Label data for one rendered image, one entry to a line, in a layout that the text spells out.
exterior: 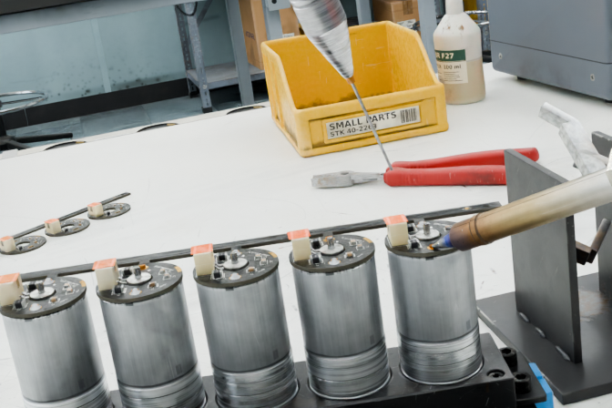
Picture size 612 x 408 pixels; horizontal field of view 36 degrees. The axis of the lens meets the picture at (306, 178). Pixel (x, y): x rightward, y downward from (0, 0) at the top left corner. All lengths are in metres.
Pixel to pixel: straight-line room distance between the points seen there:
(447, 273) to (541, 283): 0.07
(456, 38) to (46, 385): 0.45
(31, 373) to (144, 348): 0.03
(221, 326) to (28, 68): 4.46
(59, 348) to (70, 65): 4.44
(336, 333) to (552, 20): 0.43
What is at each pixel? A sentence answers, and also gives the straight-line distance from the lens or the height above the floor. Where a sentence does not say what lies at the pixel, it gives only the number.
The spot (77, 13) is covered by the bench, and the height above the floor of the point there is 0.68.
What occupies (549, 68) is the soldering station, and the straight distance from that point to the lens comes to 0.68.
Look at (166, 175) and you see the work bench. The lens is 0.61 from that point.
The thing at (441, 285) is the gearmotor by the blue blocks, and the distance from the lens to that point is 0.27.
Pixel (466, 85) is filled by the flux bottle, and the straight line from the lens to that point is 0.67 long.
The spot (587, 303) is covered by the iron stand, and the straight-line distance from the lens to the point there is 0.36.
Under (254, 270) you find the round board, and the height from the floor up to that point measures 0.81.
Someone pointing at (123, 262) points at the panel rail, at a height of 0.81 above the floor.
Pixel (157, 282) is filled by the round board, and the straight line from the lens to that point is 0.27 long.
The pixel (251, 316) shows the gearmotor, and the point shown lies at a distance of 0.26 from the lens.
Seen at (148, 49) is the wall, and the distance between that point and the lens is 4.72.
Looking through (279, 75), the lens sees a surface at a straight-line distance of 0.63.
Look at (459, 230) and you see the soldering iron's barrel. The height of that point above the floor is 0.82.
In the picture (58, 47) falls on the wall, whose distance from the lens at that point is 4.69.
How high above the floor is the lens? 0.91
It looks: 17 degrees down
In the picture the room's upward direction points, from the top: 8 degrees counter-clockwise
